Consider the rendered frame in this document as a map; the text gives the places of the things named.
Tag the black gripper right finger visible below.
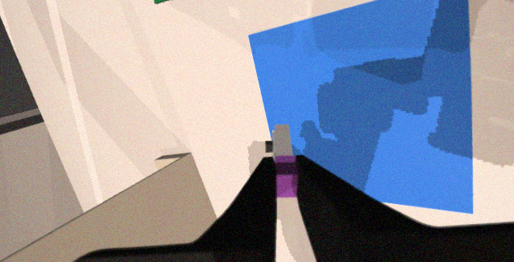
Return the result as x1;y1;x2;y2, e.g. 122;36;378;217
295;155;514;262

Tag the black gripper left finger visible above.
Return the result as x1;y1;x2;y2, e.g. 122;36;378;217
73;157;277;262

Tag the blue square mat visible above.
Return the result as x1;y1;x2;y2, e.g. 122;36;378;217
248;0;474;214

